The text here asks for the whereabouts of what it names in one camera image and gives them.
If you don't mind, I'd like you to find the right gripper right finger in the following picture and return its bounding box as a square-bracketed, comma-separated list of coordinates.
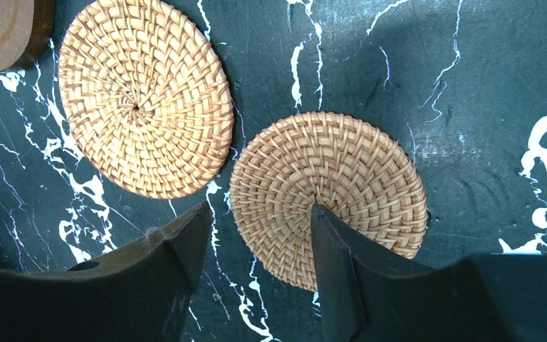
[311, 204, 547, 341]

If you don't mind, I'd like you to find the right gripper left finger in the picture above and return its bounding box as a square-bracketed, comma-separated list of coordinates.
[0, 203, 212, 341]

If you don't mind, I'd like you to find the woven rattan coaster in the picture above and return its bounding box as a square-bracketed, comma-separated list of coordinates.
[58, 1, 234, 200]
[230, 112, 428, 292]

